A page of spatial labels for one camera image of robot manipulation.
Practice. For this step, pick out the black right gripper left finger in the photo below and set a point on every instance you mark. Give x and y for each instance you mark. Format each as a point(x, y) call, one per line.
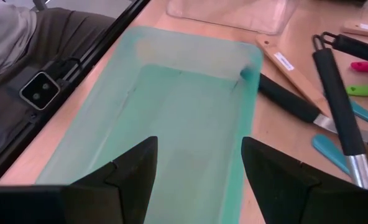
point(125, 186)

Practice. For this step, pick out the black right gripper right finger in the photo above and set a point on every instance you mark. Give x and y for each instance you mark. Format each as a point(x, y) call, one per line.
point(280, 193)

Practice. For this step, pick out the teal plastic bin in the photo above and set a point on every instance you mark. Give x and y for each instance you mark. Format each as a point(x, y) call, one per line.
point(187, 124)

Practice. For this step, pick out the black slotted turner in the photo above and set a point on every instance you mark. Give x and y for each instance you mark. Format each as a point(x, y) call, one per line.
point(336, 102)

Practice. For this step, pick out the wooden spatula with label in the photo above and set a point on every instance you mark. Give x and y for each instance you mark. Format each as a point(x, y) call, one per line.
point(299, 84)

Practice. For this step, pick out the red silicone spatula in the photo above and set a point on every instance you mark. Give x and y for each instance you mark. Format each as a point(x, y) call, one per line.
point(367, 67)

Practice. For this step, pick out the clear plastic tray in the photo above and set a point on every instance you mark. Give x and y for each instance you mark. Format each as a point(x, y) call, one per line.
point(233, 15)

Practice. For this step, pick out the green silicone spatula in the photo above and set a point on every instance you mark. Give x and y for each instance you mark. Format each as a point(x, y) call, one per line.
point(365, 90)

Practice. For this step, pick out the person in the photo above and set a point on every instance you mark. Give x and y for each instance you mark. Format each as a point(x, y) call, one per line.
point(62, 37)

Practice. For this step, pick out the silver table-level camera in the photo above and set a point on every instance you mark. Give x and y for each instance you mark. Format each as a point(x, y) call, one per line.
point(39, 90)

